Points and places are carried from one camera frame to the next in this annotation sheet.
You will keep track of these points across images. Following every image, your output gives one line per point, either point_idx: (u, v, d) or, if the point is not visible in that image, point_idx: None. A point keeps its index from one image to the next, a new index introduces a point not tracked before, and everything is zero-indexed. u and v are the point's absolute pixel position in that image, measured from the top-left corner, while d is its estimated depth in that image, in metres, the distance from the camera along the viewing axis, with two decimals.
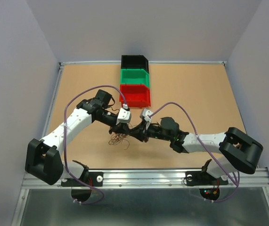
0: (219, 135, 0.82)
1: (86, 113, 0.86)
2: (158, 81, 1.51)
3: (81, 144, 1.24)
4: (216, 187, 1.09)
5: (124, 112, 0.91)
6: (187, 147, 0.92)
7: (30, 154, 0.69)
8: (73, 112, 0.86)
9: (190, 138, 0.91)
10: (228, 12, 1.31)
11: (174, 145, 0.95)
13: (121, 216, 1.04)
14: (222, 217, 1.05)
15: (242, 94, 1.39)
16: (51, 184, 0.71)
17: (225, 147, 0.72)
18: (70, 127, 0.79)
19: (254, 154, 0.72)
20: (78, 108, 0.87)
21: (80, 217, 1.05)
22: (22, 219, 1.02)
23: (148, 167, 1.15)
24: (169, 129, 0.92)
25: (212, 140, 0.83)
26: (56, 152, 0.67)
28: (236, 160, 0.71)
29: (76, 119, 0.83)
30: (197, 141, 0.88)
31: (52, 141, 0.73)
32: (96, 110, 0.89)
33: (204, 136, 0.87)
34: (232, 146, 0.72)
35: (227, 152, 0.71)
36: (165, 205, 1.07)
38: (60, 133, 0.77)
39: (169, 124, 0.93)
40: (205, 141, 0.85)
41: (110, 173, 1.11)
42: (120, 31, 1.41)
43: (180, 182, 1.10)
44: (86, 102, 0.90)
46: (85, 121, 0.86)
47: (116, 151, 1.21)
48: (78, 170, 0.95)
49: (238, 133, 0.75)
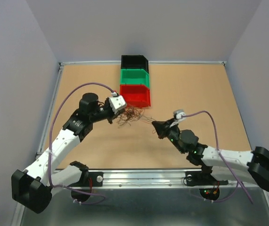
0: (246, 155, 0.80)
1: (72, 135, 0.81)
2: (158, 81, 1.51)
3: (79, 143, 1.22)
4: (216, 187, 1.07)
5: (118, 100, 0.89)
6: (206, 161, 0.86)
7: (14, 187, 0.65)
8: (59, 134, 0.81)
9: (209, 152, 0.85)
10: (228, 12, 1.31)
11: (191, 158, 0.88)
13: (121, 216, 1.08)
14: (221, 217, 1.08)
15: (242, 95, 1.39)
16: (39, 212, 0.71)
17: (254, 169, 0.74)
18: (55, 153, 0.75)
19: None
20: (64, 130, 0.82)
21: (80, 216, 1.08)
22: (21, 220, 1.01)
23: (148, 167, 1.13)
24: (189, 143, 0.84)
25: (237, 158, 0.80)
26: (40, 184, 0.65)
28: (264, 181, 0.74)
29: (62, 143, 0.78)
30: (218, 157, 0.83)
31: (36, 173, 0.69)
32: (84, 128, 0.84)
33: (226, 153, 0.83)
34: (261, 168, 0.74)
35: (257, 174, 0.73)
36: (165, 206, 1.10)
38: (44, 161, 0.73)
39: (190, 138, 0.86)
40: (228, 158, 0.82)
41: (111, 173, 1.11)
42: (120, 31, 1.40)
43: (180, 182, 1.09)
44: (73, 121, 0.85)
46: (72, 143, 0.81)
47: (115, 150, 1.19)
48: (76, 175, 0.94)
49: (266, 153, 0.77)
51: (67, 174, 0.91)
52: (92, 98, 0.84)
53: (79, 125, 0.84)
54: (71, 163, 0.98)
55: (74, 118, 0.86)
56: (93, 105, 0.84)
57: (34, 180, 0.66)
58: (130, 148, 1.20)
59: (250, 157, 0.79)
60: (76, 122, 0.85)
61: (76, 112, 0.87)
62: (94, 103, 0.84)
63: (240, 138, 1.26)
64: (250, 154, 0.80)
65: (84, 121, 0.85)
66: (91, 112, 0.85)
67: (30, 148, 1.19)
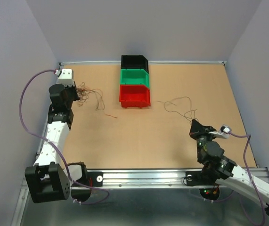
0: None
1: (61, 123, 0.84)
2: (158, 82, 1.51)
3: (80, 143, 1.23)
4: (216, 187, 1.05)
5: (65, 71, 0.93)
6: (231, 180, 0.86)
7: (32, 183, 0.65)
8: (49, 127, 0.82)
9: (240, 174, 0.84)
10: (228, 12, 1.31)
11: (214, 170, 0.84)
13: (121, 216, 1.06)
14: (222, 217, 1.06)
15: (242, 95, 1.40)
16: (66, 197, 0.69)
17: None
18: (55, 140, 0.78)
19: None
20: (51, 123, 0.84)
21: (80, 216, 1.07)
22: (21, 220, 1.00)
23: (149, 166, 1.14)
24: (212, 155, 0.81)
25: None
26: (57, 165, 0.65)
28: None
29: (56, 131, 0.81)
30: (250, 184, 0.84)
31: (47, 161, 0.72)
32: (69, 116, 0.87)
33: (259, 183, 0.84)
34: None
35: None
36: (165, 206, 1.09)
38: (49, 149, 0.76)
39: (215, 150, 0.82)
40: (261, 189, 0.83)
41: (105, 173, 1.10)
42: (120, 31, 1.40)
43: (180, 182, 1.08)
44: (54, 114, 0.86)
46: (65, 129, 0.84)
47: (114, 151, 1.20)
48: (77, 171, 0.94)
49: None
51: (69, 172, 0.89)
52: (59, 88, 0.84)
53: (62, 115, 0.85)
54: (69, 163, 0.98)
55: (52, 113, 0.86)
56: (62, 94, 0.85)
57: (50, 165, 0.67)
58: (130, 148, 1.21)
59: None
60: (58, 114, 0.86)
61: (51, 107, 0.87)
62: (63, 92, 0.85)
63: (239, 137, 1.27)
64: None
65: (64, 111, 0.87)
66: (64, 100, 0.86)
67: (30, 148, 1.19)
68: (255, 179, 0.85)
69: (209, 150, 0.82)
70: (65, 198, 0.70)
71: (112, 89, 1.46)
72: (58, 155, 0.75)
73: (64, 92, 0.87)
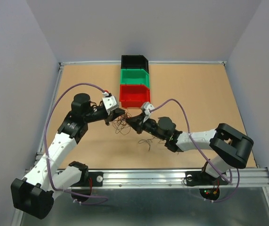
0: (210, 132, 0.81)
1: (68, 138, 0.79)
2: (158, 81, 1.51)
3: (81, 142, 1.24)
4: (216, 187, 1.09)
5: (109, 100, 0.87)
6: (181, 146, 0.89)
7: (15, 194, 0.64)
8: (55, 138, 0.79)
9: (183, 136, 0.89)
10: (228, 12, 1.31)
11: (168, 143, 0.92)
13: (120, 216, 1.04)
14: (222, 217, 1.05)
15: (242, 95, 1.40)
16: (42, 216, 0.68)
17: (216, 143, 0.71)
18: (52, 158, 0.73)
19: (244, 149, 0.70)
20: (60, 133, 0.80)
21: (79, 217, 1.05)
22: (22, 219, 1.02)
23: (149, 167, 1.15)
24: (167, 130, 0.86)
25: (204, 137, 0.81)
26: (41, 190, 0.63)
28: (226, 155, 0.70)
29: (59, 146, 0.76)
30: (189, 140, 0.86)
31: (35, 180, 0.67)
32: (80, 130, 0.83)
33: (195, 134, 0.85)
34: (221, 141, 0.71)
35: (216, 148, 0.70)
36: (165, 205, 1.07)
38: (43, 167, 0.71)
39: (167, 124, 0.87)
40: (196, 138, 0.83)
41: (110, 173, 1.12)
42: (120, 31, 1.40)
43: (180, 182, 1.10)
44: (68, 124, 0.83)
46: (69, 146, 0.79)
47: (114, 151, 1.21)
48: (76, 176, 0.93)
49: (227, 128, 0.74)
51: (66, 176, 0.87)
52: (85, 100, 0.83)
53: (75, 127, 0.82)
54: (69, 164, 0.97)
55: (67, 120, 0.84)
56: (85, 106, 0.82)
57: (34, 187, 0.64)
58: (130, 148, 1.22)
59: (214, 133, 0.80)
60: (70, 124, 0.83)
61: (69, 114, 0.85)
62: (87, 104, 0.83)
63: None
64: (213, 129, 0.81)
65: (78, 123, 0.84)
66: (84, 112, 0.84)
67: (30, 148, 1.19)
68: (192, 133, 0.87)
69: (163, 126, 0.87)
70: (40, 218, 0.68)
71: (112, 89, 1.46)
72: (48, 176, 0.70)
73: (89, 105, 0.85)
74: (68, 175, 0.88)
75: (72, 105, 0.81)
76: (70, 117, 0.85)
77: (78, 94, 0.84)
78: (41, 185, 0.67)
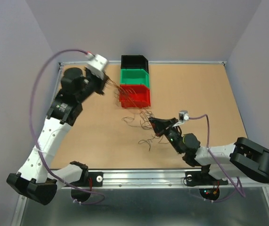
0: (230, 147, 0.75)
1: (59, 124, 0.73)
2: (158, 81, 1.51)
3: (81, 142, 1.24)
4: (216, 187, 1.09)
5: (97, 60, 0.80)
6: (200, 160, 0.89)
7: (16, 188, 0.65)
8: (44, 126, 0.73)
9: (202, 151, 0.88)
10: (228, 12, 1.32)
11: (187, 159, 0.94)
13: (120, 216, 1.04)
14: (222, 217, 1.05)
15: (242, 95, 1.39)
16: (46, 203, 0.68)
17: (235, 158, 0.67)
18: (44, 150, 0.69)
19: (267, 163, 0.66)
20: (50, 119, 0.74)
21: (79, 217, 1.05)
22: (22, 219, 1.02)
23: (149, 167, 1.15)
24: (192, 148, 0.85)
25: (223, 151, 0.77)
26: (36, 186, 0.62)
28: (248, 170, 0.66)
29: (50, 135, 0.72)
30: (208, 154, 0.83)
31: (29, 174, 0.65)
32: (72, 111, 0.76)
33: (215, 149, 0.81)
34: (241, 156, 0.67)
35: (237, 163, 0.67)
36: (165, 206, 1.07)
38: (36, 160, 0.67)
39: (192, 142, 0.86)
40: (216, 153, 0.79)
41: (112, 173, 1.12)
42: (120, 31, 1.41)
43: (180, 182, 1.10)
44: (57, 105, 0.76)
46: (61, 132, 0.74)
47: (114, 151, 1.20)
48: (76, 173, 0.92)
49: (246, 141, 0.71)
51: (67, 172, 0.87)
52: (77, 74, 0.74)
53: (67, 108, 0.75)
54: (70, 163, 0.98)
55: (57, 100, 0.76)
56: (77, 83, 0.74)
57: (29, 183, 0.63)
58: (129, 148, 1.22)
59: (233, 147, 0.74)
60: (61, 106, 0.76)
61: (59, 93, 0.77)
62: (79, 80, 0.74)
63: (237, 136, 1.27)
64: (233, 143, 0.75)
65: (70, 103, 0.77)
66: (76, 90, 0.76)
67: (30, 148, 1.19)
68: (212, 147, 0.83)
69: (188, 144, 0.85)
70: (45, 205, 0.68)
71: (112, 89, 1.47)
72: (43, 168, 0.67)
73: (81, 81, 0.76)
74: (69, 171, 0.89)
75: (61, 82, 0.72)
76: (60, 96, 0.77)
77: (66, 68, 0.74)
78: (36, 180, 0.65)
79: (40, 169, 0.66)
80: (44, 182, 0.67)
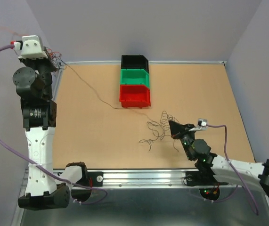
0: (257, 167, 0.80)
1: (43, 131, 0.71)
2: (158, 81, 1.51)
3: (81, 143, 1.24)
4: (216, 187, 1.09)
5: (28, 45, 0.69)
6: (216, 170, 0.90)
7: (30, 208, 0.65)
8: (28, 138, 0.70)
9: (219, 162, 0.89)
10: (229, 12, 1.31)
11: (200, 165, 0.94)
13: (121, 216, 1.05)
14: (222, 217, 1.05)
15: (242, 95, 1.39)
16: (67, 205, 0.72)
17: (265, 182, 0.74)
18: (42, 162, 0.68)
19: None
20: (29, 130, 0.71)
21: (79, 217, 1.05)
22: (22, 219, 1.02)
23: (149, 167, 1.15)
24: (201, 153, 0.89)
25: (248, 170, 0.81)
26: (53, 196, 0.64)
28: None
29: (39, 145, 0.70)
30: (229, 167, 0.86)
31: (40, 190, 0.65)
32: (50, 112, 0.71)
33: (238, 164, 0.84)
34: None
35: (267, 186, 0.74)
36: (165, 206, 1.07)
38: (38, 174, 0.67)
39: (202, 147, 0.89)
40: (239, 169, 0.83)
41: (104, 173, 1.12)
42: (120, 31, 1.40)
43: (180, 182, 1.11)
44: (29, 113, 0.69)
46: (49, 137, 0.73)
47: (114, 151, 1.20)
48: (77, 173, 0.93)
49: None
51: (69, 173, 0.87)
52: (30, 75, 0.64)
53: (42, 112, 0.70)
54: (68, 165, 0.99)
55: (28, 109, 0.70)
56: (36, 85, 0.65)
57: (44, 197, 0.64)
58: (129, 148, 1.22)
59: (262, 169, 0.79)
60: (34, 112, 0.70)
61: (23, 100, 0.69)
62: (36, 80, 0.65)
63: (237, 136, 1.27)
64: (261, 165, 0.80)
65: (42, 106, 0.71)
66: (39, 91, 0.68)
67: None
68: (234, 161, 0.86)
69: (198, 149, 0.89)
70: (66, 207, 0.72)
71: (112, 89, 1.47)
72: (50, 178, 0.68)
73: (38, 80, 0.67)
74: (69, 172, 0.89)
75: (18, 92, 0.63)
76: (27, 103, 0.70)
77: (15, 74, 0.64)
78: (49, 190, 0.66)
79: (47, 181, 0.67)
80: (57, 189, 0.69)
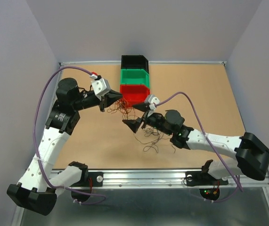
0: (234, 140, 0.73)
1: (58, 133, 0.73)
2: (158, 81, 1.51)
3: (82, 144, 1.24)
4: (216, 187, 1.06)
5: (98, 84, 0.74)
6: (191, 145, 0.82)
7: (15, 199, 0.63)
8: (44, 135, 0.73)
9: (196, 135, 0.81)
10: (229, 12, 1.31)
11: (175, 140, 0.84)
13: (120, 216, 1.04)
14: (222, 218, 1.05)
15: (242, 95, 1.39)
16: (47, 213, 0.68)
17: (242, 154, 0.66)
18: (44, 159, 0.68)
19: (264, 162, 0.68)
20: (49, 128, 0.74)
21: (79, 217, 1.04)
22: (22, 219, 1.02)
23: (149, 167, 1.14)
24: (174, 124, 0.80)
25: (225, 143, 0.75)
26: (38, 195, 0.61)
28: (249, 167, 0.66)
29: (49, 143, 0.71)
30: (205, 141, 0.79)
31: (30, 184, 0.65)
32: (71, 120, 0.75)
33: (214, 137, 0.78)
34: (248, 154, 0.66)
35: (243, 160, 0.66)
36: (165, 206, 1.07)
38: (36, 170, 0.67)
39: (175, 118, 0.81)
40: (215, 142, 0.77)
41: (110, 174, 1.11)
42: (120, 31, 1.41)
43: (180, 182, 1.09)
44: (55, 116, 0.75)
46: (61, 141, 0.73)
47: (115, 152, 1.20)
48: (77, 175, 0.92)
49: (254, 139, 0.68)
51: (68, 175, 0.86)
52: (71, 85, 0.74)
53: (65, 117, 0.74)
54: (69, 164, 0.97)
55: (55, 111, 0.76)
56: (72, 93, 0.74)
57: (30, 192, 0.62)
58: (130, 148, 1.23)
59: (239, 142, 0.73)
60: (59, 115, 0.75)
61: (56, 104, 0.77)
62: (74, 90, 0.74)
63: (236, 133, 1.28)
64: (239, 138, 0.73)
65: (68, 113, 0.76)
66: (73, 100, 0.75)
67: (30, 148, 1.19)
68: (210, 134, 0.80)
69: (170, 120, 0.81)
70: (45, 214, 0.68)
71: (112, 89, 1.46)
72: (43, 178, 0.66)
73: (77, 92, 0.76)
74: (69, 173, 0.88)
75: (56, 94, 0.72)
76: (57, 106, 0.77)
77: (62, 80, 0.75)
78: (38, 189, 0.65)
79: (40, 178, 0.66)
80: (45, 192, 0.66)
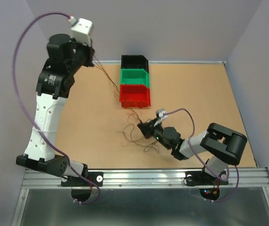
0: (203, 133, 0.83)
1: (52, 100, 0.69)
2: (158, 81, 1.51)
3: (81, 144, 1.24)
4: (216, 187, 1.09)
5: (81, 24, 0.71)
6: (184, 153, 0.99)
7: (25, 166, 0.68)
8: (38, 103, 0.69)
9: (184, 143, 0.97)
10: (229, 12, 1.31)
11: (175, 153, 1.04)
13: (120, 216, 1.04)
14: (222, 218, 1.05)
15: (242, 95, 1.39)
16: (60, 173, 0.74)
17: (206, 142, 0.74)
18: (44, 129, 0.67)
19: (238, 146, 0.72)
20: (41, 96, 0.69)
21: (78, 217, 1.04)
22: (22, 219, 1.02)
23: (149, 167, 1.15)
24: (171, 139, 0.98)
25: (198, 139, 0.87)
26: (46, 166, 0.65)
28: (217, 152, 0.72)
29: (45, 112, 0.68)
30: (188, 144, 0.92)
31: (36, 155, 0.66)
32: (64, 81, 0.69)
33: (193, 138, 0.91)
34: (212, 141, 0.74)
35: (208, 147, 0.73)
36: (165, 205, 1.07)
38: (38, 140, 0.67)
39: (171, 134, 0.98)
40: (193, 142, 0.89)
41: (110, 173, 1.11)
42: (120, 31, 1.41)
43: (180, 182, 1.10)
44: (45, 79, 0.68)
46: (57, 107, 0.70)
47: (116, 150, 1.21)
48: (78, 167, 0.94)
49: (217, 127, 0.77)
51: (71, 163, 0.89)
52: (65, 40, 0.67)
53: (56, 79, 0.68)
54: None
55: (45, 73, 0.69)
56: (65, 49, 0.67)
57: (38, 164, 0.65)
58: (129, 148, 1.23)
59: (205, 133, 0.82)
60: (49, 78, 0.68)
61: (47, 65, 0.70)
62: (68, 46, 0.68)
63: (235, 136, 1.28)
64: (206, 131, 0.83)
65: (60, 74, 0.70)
66: (66, 58, 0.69)
67: None
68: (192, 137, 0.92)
69: (167, 136, 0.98)
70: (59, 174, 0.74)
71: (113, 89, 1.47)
72: (48, 147, 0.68)
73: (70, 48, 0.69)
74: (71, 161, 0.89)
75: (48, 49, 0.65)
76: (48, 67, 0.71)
77: (54, 35, 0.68)
78: (45, 158, 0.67)
79: (45, 149, 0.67)
80: (53, 159, 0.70)
